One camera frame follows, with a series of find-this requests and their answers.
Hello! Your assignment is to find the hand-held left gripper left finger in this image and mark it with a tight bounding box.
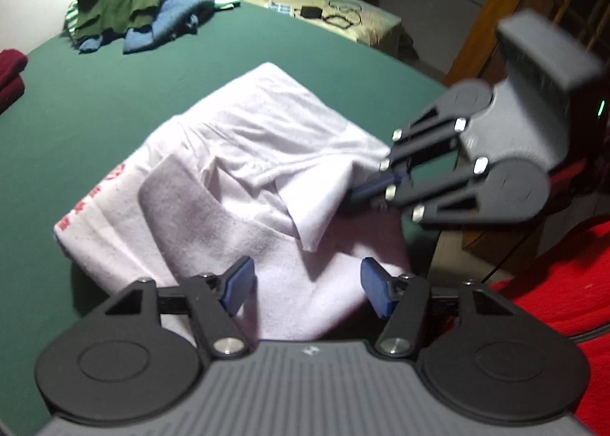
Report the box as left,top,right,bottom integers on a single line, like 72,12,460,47
101,256,257,361

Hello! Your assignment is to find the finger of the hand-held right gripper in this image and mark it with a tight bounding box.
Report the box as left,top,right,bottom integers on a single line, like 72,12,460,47
379,92,471,171
349,158,490,228

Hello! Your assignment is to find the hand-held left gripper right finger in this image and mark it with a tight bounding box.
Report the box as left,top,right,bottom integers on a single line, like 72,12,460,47
360,257,514,361

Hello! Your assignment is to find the white shirt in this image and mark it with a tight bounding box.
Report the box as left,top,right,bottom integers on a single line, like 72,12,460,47
54,61,416,342

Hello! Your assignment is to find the cartoon printed bed sheet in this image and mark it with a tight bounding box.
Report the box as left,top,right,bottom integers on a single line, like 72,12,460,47
244,0,404,58

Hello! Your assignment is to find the person's red clothing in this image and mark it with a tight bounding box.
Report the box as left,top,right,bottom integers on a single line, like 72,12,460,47
490,213,610,436

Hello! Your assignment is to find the green blanket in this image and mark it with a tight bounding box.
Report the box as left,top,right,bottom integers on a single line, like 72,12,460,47
0,1,459,436

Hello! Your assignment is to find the maroon sweater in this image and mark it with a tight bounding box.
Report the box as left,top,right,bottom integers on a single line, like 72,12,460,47
0,48,29,116

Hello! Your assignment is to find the wooden post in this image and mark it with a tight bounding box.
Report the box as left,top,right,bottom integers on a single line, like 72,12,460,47
442,0,547,87

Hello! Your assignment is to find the black charger with cables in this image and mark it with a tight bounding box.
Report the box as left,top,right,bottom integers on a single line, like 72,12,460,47
321,0,364,30

